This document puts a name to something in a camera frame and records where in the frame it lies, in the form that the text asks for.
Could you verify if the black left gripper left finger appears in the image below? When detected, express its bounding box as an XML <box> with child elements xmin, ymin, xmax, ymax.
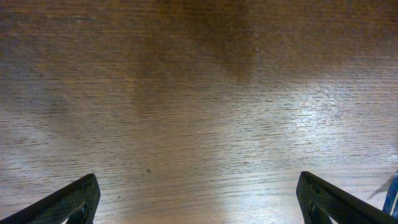
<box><xmin>1</xmin><ymin>174</ymin><xmax>101</xmax><ymax>224</ymax></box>

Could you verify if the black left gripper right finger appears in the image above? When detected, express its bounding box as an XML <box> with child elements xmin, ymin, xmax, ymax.
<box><xmin>296</xmin><ymin>171</ymin><xmax>397</xmax><ymax>224</ymax></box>

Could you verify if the yellow wipes bag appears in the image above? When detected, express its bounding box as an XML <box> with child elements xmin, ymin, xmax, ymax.
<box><xmin>382</xmin><ymin>172</ymin><xmax>398</xmax><ymax>218</ymax></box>

